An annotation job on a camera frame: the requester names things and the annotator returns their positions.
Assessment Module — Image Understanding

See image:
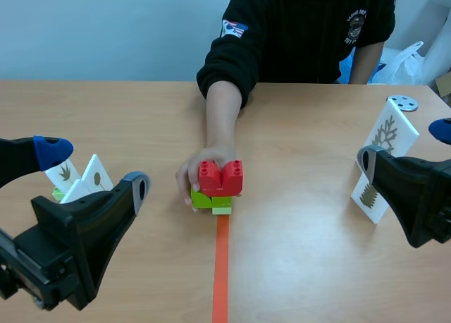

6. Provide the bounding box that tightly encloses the brown cardboard box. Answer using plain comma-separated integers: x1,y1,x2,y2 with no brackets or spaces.
434,71,451,100

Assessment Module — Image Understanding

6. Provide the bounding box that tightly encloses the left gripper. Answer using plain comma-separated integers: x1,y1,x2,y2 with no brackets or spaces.
0,171,152,312

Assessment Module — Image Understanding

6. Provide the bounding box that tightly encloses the person's hand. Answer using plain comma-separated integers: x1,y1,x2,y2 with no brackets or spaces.
175,146,238,207

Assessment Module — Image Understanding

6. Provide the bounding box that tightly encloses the large branching leaf picture card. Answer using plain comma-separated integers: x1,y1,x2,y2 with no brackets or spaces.
354,99,421,174

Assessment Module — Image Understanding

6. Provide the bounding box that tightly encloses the lobed leaf picture card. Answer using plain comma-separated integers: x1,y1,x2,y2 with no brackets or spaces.
44,158,83,194

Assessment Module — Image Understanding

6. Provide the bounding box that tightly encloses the feathery leaf picture card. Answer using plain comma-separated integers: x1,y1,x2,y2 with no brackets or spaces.
350,172,390,225

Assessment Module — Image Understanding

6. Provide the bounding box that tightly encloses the white plastic bag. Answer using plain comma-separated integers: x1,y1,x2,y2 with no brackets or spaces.
371,40,433,86

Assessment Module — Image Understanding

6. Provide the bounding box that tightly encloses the oval leaf picture card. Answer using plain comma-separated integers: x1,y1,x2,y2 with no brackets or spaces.
80,154,115,194

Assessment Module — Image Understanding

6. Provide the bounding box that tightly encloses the red green toy brick block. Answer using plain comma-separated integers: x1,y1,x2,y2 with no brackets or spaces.
190,159,245,217

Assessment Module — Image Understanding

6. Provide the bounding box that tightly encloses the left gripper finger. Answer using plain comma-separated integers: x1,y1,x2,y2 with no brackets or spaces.
0,135,75,190

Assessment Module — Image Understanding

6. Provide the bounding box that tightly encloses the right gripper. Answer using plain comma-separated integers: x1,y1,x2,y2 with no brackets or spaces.
356,117,451,249

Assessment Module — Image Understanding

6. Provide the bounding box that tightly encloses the plain white card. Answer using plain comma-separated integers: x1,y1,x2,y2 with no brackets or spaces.
58,177,94,205

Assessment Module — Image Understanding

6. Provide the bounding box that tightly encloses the person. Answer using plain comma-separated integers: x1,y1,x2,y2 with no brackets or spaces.
196,0,397,151

